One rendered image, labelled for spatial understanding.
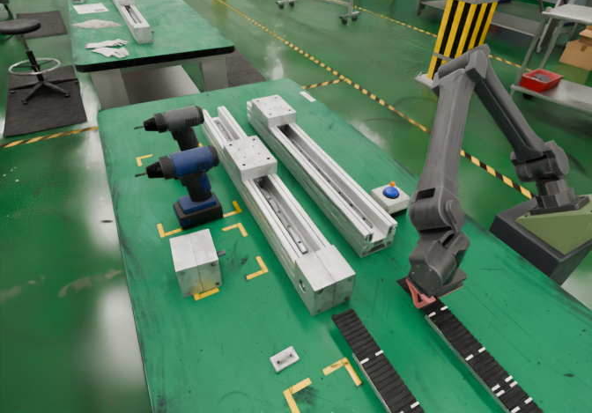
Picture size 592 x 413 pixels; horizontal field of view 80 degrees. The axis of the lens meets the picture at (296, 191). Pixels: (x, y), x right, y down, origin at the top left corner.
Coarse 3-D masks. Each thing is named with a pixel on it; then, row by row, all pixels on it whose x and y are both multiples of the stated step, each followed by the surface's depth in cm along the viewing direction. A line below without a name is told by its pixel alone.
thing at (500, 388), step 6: (504, 378) 64; (510, 378) 64; (498, 384) 63; (504, 384) 63; (510, 384) 63; (516, 384) 63; (492, 390) 62; (498, 390) 63; (504, 390) 62; (510, 390) 63; (498, 396) 62
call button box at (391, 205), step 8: (376, 192) 101; (400, 192) 101; (376, 200) 101; (384, 200) 98; (392, 200) 98; (400, 200) 98; (408, 200) 99; (384, 208) 98; (392, 208) 98; (400, 208) 100; (392, 216) 100
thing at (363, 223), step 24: (288, 144) 115; (312, 144) 115; (288, 168) 117; (312, 168) 105; (336, 168) 105; (312, 192) 105; (336, 192) 96; (360, 192) 97; (336, 216) 95; (360, 216) 93; (384, 216) 89; (360, 240) 87; (384, 240) 90
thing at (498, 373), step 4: (496, 368) 65; (500, 368) 65; (488, 372) 65; (492, 372) 65; (496, 372) 65; (500, 372) 65; (504, 372) 65; (484, 376) 64; (488, 376) 64; (492, 376) 64; (496, 376) 64; (500, 376) 64; (504, 376) 64; (484, 380) 64; (488, 380) 64; (492, 380) 64; (496, 380) 64; (488, 384) 63; (492, 384) 63
